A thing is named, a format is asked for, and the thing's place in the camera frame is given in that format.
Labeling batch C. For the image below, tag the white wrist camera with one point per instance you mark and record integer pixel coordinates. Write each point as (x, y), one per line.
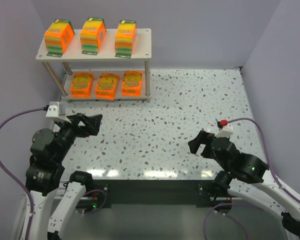
(226, 130)
(56, 111)

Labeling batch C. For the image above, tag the orange round sponge box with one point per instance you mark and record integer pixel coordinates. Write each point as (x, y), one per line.
(106, 86)
(132, 83)
(81, 85)

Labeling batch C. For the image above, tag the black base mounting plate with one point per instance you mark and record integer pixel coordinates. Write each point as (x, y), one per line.
(160, 192)

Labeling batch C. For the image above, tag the white two-tier shelf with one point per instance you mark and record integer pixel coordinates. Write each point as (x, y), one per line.
(62, 68)

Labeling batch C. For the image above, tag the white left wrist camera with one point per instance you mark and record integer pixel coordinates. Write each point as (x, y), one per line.
(56, 111)

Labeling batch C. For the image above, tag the multicolour sponge pack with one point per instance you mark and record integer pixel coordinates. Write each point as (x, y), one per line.
(125, 37)
(58, 36)
(92, 35)

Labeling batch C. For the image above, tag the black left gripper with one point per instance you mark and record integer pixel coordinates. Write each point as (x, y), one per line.
(78, 124)

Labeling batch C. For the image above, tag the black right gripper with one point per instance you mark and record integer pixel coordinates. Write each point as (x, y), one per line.
(207, 144)

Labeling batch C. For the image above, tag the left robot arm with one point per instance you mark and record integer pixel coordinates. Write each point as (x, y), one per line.
(43, 177)

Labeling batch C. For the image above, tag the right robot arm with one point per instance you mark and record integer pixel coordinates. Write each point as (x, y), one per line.
(247, 177)

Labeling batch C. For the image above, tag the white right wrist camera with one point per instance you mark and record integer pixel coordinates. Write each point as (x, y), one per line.
(226, 130)

